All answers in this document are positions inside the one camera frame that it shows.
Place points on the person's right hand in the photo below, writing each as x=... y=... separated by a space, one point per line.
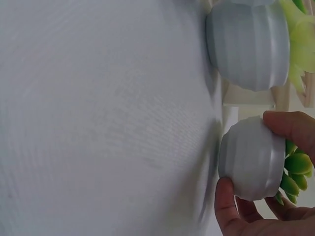
x=270 y=221

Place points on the person's right thumb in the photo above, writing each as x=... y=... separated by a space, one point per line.
x=288 y=126

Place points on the person's right fingers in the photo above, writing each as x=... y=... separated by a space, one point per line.
x=225 y=204

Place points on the grey pot with green succulent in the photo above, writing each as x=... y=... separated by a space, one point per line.
x=251 y=159

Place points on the light wooden rack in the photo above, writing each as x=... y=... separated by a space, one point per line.
x=246 y=98

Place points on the grey pot with pale plant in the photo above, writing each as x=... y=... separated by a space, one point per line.
x=246 y=46

